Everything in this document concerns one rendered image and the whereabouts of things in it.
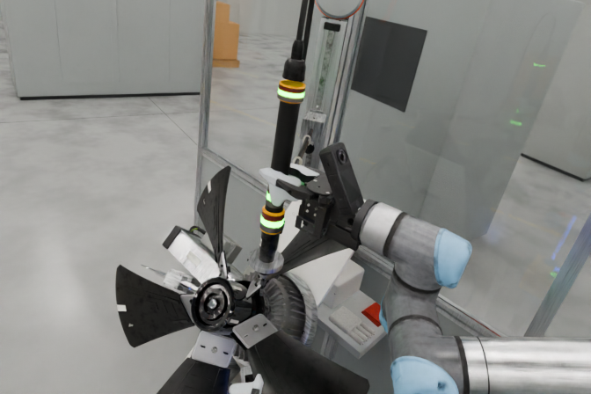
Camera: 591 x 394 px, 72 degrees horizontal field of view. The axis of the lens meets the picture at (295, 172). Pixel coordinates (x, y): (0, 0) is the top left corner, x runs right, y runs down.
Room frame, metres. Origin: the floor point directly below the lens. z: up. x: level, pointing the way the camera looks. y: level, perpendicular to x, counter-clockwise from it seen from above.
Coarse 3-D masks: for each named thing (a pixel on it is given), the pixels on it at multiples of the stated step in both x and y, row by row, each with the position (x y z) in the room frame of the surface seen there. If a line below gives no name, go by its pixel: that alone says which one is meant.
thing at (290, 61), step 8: (296, 40) 0.65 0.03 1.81; (296, 48) 0.64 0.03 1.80; (296, 56) 0.64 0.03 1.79; (288, 64) 0.64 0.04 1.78; (296, 64) 0.64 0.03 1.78; (304, 64) 0.65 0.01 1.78; (288, 72) 0.64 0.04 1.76; (296, 72) 0.64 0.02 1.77; (304, 72) 0.65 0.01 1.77; (296, 80) 0.64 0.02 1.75; (264, 232) 0.64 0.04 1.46; (264, 240) 0.64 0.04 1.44; (272, 240) 0.64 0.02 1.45; (264, 248) 0.64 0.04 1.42; (272, 248) 0.64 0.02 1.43; (264, 256) 0.64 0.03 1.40; (272, 256) 0.64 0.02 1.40
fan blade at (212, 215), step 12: (228, 168) 0.94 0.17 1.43; (216, 180) 0.96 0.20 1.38; (228, 180) 0.91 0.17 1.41; (204, 192) 1.00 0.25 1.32; (216, 192) 0.93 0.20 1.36; (216, 204) 0.90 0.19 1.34; (204, 216) 0.96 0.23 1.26; (216, 216) 0.88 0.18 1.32; (216, 228) 0.85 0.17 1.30; (216, 240) 0.84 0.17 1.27; (216, 252) 0.83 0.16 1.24
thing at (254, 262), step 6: (282, 228) 0.67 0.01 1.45; (252, 252) 0.66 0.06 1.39; (258, 252) 0.66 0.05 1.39; (276, 252) 0.67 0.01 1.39; (252, 258) 0.65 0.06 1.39; (258, 258) 0.65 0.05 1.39; (276, 258) 0.66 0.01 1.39; (282, 258) 0.66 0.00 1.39; (252, 264) 0.63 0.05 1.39; (258, 264) 0.63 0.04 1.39; (264, 264) 0.63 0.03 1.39; (270, 264) 0.64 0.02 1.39; (276, 264) 0.64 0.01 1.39; (282, 264) 0.64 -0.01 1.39; (258, 270) 0.62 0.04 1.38; (264, 270) 0.62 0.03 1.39; (270, 270) 0.62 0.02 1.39; (276, 270) 0.63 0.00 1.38
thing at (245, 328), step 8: (248, 320) 0.67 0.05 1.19; (256, 320) 0.68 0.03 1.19; (264, 320) 0.69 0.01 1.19; (240, 328) 0.65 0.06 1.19; (248, 328) 0.65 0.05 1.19; (264, 328) 0.66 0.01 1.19; (272, 328) 0.67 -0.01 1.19; (240, 336) 0.62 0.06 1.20; (248, 336) 0.63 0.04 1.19; (256, 336) 0.64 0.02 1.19; (264, 336) 0.64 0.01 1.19; (248, 344) 0.61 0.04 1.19
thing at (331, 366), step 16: (272, 336) 0.64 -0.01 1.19; (288, 336) 0.66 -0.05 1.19; (256, 352) 0.59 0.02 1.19; (272, 352) 0.60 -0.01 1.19; (288, 352) 0.61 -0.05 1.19; (304, 352) 0.62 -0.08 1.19; (256, 368) 0.56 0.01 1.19; (272, 368) 0.56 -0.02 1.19; (288, 368) 0.57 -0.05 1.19; (304, 368) 0.58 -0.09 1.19; (320, 368) 0.59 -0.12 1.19; (336, 368) 0.59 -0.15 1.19; (272, 384) 0.54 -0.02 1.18; (288, 384) 0.54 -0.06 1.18; (304, 384) 0.55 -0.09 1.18; (320, 384) 0.55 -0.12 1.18; (336, 384) 0.56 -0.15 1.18; (352, 384) 0.56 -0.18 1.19; (368, 384) 0.56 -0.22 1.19
